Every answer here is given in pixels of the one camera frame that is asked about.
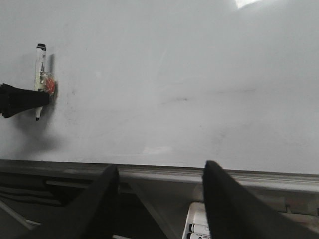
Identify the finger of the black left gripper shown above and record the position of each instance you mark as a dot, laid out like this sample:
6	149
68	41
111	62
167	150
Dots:
15	100

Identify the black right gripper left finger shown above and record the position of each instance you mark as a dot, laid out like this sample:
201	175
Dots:
90	216

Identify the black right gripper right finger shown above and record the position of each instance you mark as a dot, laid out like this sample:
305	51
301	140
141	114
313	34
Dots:
232	212

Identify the white black-tipped marker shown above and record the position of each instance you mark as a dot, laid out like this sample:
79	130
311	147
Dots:
40	66

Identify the red magnet taped to marker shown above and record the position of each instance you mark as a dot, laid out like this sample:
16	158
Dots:
47	82

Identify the white whiteboard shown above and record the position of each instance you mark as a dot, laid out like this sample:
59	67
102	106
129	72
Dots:
167	82

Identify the white marker tray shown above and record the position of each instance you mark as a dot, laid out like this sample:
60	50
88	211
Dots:
196	214

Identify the black capped marker upper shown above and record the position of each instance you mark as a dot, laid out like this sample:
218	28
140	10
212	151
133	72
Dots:
199	228

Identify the grey whiteboard ledge rail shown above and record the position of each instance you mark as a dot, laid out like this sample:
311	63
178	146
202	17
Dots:
254	179

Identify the grey cabinet frame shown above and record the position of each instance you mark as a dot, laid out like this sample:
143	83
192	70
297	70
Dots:
164	204

